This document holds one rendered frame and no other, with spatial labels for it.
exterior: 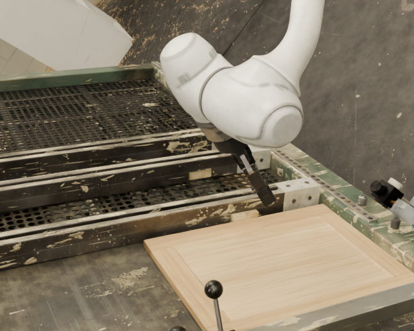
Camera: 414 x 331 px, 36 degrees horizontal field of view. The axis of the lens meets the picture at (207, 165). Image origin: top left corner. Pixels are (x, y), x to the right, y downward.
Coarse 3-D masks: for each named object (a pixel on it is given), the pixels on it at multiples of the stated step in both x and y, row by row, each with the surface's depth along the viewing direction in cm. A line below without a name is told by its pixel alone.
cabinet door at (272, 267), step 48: (144, 240) 164; (192, 240) 165; (240, 240) 166; (288, 240) 167; (336, 240) 169; (192, 288) 146; (240, 288) 147; (288, 288) 148; (336, 288) 149; (384, 288) 149
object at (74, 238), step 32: (224, 192) 179; (288, 192) 182; (64, 224) 159; (96, 224) 160; (128, 224) 162; (160, 224) 166; (192, 224) 171; (0, 256) 150; (32, 256) 154; (64, 256) 158
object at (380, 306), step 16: (400, 288) 146; (336, 304) 139; (352, 304) 140; (368, 304) 140; (384, 304) 140; (400, 304) 141; (288, 320) 133; (304, 320) 134; (320, 320) 134; (336, 320) 134; (352, 320) 136; (368, 320) 139
